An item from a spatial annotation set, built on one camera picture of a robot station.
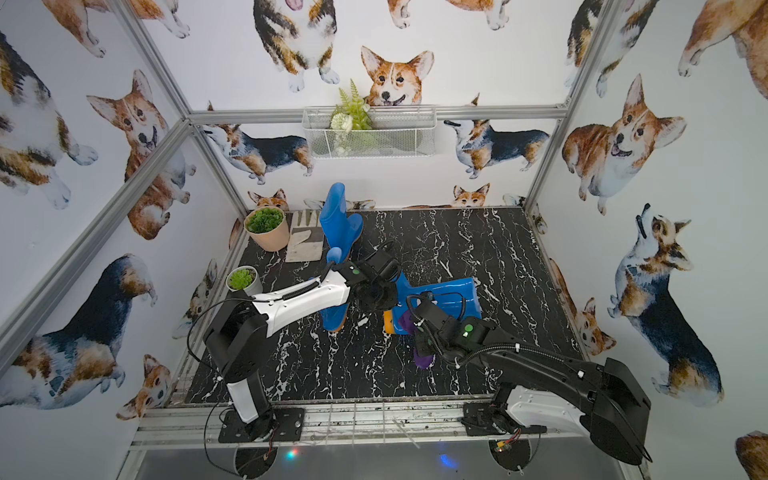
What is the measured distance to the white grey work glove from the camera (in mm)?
1089

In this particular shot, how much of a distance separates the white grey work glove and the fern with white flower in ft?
1.28

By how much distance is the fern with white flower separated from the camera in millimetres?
816
